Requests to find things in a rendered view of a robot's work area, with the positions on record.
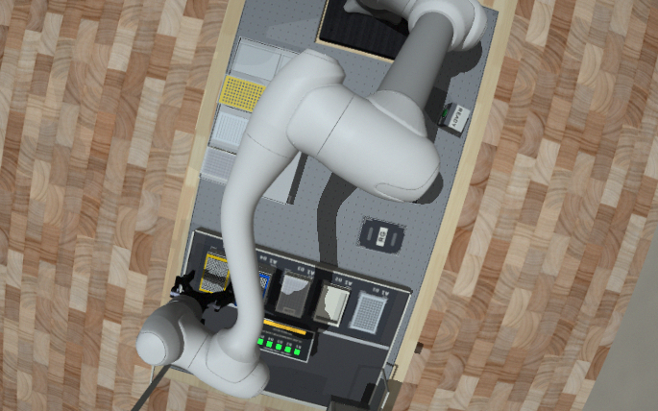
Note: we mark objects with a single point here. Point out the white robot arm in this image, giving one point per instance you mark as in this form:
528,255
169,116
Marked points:
379,145

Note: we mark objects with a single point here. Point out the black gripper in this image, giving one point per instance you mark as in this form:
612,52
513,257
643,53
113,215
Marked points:
215,300

